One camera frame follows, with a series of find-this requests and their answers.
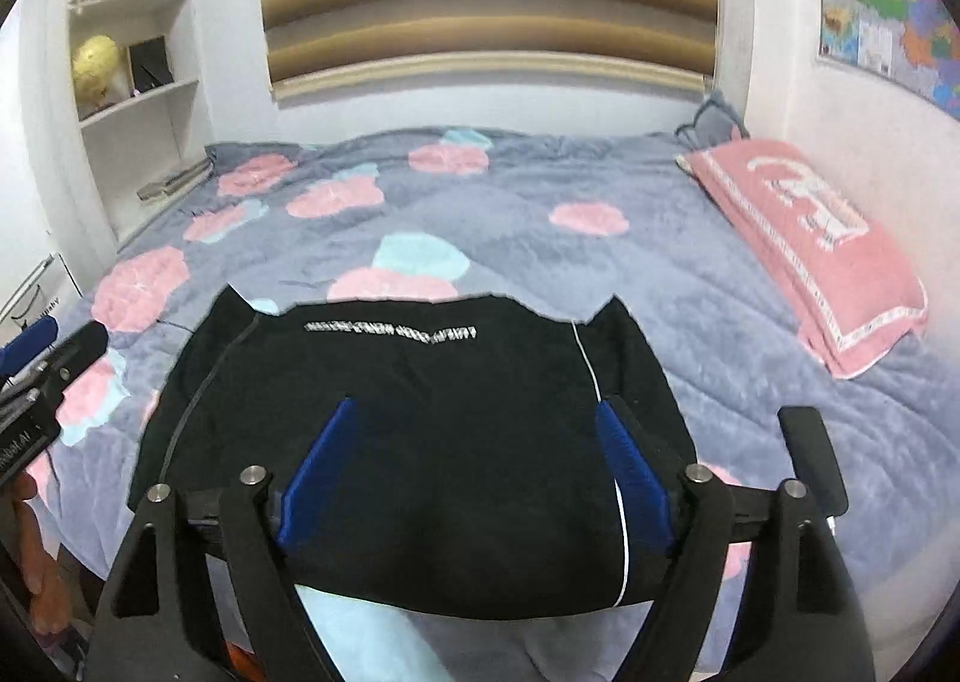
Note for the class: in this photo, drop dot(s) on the black jacket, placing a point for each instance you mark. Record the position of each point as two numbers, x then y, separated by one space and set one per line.
450 427

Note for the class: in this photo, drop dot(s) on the pink pillow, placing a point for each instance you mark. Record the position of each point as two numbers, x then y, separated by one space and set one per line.
795 239

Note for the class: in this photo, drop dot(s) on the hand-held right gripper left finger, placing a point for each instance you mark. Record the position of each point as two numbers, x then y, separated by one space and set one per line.
322 472

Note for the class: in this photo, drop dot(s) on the grey object on ledge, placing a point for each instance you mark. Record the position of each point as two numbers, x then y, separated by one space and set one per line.
169 185

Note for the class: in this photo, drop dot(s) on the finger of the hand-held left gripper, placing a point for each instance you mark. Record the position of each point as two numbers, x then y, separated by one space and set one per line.
75 352
26 344

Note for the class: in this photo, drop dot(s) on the grey cushion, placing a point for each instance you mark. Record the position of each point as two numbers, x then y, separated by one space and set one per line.
712 127

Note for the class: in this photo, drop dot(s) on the white wall shelf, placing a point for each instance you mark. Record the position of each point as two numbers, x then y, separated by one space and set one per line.
172 119

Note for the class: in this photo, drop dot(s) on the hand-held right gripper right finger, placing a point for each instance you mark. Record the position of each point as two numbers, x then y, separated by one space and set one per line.
634 472

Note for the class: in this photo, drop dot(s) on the person's left hand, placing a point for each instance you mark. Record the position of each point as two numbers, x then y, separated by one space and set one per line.
41 562

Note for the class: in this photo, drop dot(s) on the grey floral blanket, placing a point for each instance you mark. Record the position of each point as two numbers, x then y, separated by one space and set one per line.
562 262

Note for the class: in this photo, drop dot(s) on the yellow globe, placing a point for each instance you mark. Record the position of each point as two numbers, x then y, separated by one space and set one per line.
96 63

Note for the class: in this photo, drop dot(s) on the black picture frame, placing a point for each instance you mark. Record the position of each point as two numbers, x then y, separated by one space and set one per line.
150 63

